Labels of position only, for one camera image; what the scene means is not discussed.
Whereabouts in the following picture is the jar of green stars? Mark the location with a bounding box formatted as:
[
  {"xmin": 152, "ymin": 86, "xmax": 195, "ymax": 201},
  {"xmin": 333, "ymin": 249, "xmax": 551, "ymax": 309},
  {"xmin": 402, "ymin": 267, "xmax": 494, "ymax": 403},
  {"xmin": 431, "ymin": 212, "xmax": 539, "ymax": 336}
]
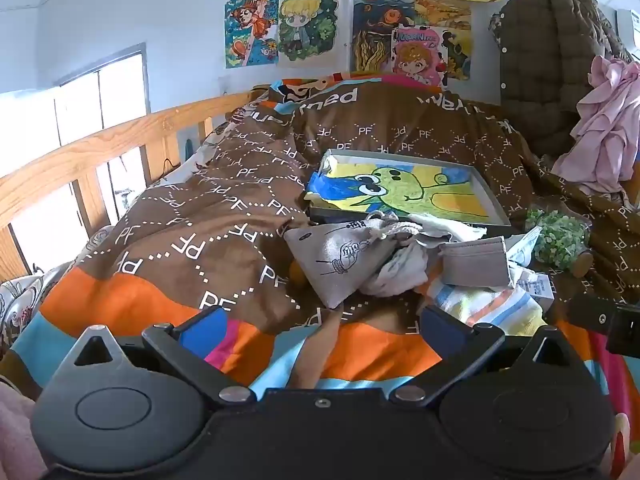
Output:
[{"xmin": 525, "ymin": 208, "xmax": 594, "ymax": 279}]

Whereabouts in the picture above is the seaweed fish poster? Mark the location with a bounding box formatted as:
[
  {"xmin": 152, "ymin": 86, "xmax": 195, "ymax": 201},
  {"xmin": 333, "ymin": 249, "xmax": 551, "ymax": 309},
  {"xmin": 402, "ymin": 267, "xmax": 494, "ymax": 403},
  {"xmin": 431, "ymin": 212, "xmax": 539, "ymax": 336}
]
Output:
[{"xmin": 352, "ymin": 0, "xmax": 417, "ymax": 73}]

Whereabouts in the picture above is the striped towel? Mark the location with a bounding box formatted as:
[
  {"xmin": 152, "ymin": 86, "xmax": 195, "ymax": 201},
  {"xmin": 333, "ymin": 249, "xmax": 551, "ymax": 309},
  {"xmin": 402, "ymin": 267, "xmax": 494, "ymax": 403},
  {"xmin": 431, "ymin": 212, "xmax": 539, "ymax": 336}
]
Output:
[{"xmin": 425, "ymin": 280, "xmax": 546, "ymax": 336}]

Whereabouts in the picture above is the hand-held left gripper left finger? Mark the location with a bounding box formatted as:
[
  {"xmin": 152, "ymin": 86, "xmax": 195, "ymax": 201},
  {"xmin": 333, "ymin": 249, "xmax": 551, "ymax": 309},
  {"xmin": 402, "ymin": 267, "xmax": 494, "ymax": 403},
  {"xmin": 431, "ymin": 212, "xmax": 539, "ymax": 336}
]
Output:
[{"xmin": 55, "ymin": 306, "xmax": 256, "ymax": 407}]

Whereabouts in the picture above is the wooden bed side rail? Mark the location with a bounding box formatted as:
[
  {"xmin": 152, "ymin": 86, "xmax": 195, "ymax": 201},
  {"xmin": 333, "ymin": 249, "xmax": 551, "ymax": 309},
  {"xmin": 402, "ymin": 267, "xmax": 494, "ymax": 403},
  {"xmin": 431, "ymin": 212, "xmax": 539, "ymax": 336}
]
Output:
[{"xmin": 0, "ymin": 87, "xmax": 271, "ymax": 281}]

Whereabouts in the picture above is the pink cloth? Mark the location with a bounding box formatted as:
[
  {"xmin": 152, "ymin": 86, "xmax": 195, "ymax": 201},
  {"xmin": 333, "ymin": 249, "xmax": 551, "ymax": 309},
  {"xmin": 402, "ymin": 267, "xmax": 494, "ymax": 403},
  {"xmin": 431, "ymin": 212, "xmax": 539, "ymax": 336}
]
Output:
[{"xmin": 551, "ymin": 55, "xmax": 640, "ymax": 197}]

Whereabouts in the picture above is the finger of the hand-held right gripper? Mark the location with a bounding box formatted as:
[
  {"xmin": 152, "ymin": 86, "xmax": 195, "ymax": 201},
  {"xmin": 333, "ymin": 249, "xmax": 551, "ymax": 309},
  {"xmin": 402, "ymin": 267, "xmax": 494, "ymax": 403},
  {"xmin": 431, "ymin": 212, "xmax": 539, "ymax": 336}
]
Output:
[{"xmin": 570, "ymin": 292, "xmax": 640, "ymax": 333}]

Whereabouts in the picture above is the grey card holder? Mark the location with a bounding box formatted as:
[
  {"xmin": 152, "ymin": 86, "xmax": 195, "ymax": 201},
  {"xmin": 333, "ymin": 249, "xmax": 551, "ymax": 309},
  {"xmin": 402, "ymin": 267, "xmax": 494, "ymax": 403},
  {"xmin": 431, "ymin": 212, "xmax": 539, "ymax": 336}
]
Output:
[{"xmin": 439, "ymin": 236, "xmax": 512, "ymax": 289}]

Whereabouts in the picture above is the yellow orange landscape poster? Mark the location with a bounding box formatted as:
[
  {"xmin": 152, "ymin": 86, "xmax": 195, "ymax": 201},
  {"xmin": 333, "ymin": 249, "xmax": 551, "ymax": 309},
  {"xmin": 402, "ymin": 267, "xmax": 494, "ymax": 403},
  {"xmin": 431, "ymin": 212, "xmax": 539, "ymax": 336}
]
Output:
[{"xmin": 414, "ymin": 0, "xmax": 472, "ymax": 31}]

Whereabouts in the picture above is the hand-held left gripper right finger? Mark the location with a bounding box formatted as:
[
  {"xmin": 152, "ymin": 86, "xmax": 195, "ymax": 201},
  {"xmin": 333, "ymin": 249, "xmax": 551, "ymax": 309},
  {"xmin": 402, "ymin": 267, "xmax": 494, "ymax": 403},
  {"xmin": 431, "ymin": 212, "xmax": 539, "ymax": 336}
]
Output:
[{"xmin": 391, "ymin": 305, "xmax": 588, "ymax": 407}]

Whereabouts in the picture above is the window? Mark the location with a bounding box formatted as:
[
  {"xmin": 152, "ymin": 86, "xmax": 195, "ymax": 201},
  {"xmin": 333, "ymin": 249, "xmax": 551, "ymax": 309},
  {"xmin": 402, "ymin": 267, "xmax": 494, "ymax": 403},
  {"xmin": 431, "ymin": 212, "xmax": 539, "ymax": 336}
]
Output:
[{"xmin": 0, "ymin": 42, "xmax": 151, "ymax": 281}]

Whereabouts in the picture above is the white printed baby cloth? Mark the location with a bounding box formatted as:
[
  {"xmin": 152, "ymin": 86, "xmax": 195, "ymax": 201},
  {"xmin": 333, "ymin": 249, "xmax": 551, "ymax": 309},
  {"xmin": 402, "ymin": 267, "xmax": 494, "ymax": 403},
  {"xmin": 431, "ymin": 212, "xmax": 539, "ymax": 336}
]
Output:
[{"xmin": 361, "ymin": 240, "xmax": 432, "ymax": 296}]

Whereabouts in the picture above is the white air conditioner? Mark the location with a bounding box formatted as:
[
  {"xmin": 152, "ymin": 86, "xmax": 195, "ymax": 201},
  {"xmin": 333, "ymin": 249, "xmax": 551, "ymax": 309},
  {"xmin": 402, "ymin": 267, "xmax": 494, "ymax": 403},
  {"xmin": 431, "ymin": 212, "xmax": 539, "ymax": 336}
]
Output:
[{"xmin": 617, "ymin": 7, "xmax": 640, "ymax": 56}]

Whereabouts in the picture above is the brown printed blanket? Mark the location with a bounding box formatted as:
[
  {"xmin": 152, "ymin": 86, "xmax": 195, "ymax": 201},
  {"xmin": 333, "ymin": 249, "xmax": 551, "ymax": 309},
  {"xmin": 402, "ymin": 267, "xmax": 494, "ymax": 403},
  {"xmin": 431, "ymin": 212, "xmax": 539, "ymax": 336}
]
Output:
[{"xmin": 0, "ymin": 72, "xmax": 640, "ymax": 480}]

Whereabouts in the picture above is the pink fleece clothing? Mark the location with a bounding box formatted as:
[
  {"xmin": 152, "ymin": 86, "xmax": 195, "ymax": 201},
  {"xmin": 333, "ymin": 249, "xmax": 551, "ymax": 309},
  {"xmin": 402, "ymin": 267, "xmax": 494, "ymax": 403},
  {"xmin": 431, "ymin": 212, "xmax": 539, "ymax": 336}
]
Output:
[{"xmin": 0, "ymin": 375, "xmax": 48, "ymax": 480}]

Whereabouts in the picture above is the dark dinosaur poster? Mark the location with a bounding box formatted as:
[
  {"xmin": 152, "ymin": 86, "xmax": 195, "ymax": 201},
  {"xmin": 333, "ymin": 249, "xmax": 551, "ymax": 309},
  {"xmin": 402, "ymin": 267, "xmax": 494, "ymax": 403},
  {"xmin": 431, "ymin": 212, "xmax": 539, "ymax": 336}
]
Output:
[{"xmin": 442, "ymin": 27, "xmax": 473, "ymax": 82}]

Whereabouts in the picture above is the pink blond character poster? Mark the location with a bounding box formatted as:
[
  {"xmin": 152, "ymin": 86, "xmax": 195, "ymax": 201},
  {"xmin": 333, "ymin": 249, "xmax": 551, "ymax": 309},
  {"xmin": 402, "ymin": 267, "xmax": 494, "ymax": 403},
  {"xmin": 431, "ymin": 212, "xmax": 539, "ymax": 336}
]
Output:
[{"xmin": 391, "ymin": 27, "xmax": 449, "ymax": 87}]

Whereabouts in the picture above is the orange haired girl poster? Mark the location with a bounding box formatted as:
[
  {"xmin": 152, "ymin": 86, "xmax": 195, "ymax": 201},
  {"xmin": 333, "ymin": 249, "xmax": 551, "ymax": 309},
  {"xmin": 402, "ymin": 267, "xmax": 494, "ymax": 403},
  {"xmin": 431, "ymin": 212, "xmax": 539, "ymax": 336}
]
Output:
[{"xmin": 225, "ymin": 0, "xmax": 280, "ymax": 69}]

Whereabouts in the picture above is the frog painting sheet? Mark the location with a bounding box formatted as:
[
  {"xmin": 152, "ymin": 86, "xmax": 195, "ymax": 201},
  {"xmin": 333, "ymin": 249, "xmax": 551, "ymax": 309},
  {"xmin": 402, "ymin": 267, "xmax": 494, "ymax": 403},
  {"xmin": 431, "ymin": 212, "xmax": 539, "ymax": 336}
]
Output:
[{"xmin": 306, "ymin": 152, "xmax": 488, "ymax": 221}]

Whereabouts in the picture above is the brown puffer jacket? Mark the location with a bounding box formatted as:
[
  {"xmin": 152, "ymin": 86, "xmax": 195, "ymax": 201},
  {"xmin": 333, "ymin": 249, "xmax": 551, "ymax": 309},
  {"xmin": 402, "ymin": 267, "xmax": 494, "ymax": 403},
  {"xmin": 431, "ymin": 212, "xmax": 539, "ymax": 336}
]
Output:
[{"xmin": 489, "ymin": 0, "xmax": 633, "ymax": 157}]

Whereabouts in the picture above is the white teal packet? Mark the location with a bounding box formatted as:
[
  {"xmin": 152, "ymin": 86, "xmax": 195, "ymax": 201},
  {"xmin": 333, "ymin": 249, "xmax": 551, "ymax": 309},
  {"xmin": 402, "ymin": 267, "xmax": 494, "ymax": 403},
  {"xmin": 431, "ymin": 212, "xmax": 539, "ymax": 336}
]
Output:
[{"xmin": 505, "ymin": 225, "xmax": 543, "ymax": 267}]

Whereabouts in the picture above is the blond boy green poster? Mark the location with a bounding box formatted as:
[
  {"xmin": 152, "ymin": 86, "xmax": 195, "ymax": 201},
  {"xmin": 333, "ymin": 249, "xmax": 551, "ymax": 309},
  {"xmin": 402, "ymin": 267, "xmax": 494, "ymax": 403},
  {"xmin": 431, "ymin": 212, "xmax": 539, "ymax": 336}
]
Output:
[{"xmin": 277, "ymin": 0, "xmax": 341, "ymax": 68}]

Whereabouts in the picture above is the white carton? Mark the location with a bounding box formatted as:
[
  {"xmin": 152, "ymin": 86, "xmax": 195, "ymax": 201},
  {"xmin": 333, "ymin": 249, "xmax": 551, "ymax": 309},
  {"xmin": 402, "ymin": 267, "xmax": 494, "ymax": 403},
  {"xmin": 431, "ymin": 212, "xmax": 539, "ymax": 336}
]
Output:
[{"xmin": 515, "ymin": 267, "xmax": 556, "ymax": 312}]

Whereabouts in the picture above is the grey drawstring pouch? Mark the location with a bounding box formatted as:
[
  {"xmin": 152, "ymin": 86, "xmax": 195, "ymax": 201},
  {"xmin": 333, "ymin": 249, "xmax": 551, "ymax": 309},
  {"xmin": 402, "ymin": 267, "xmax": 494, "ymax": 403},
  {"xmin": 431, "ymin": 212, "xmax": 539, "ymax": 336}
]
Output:
[{"xmin": 284, "ymin": 212, "xmax": 401, "ymax": 309}]

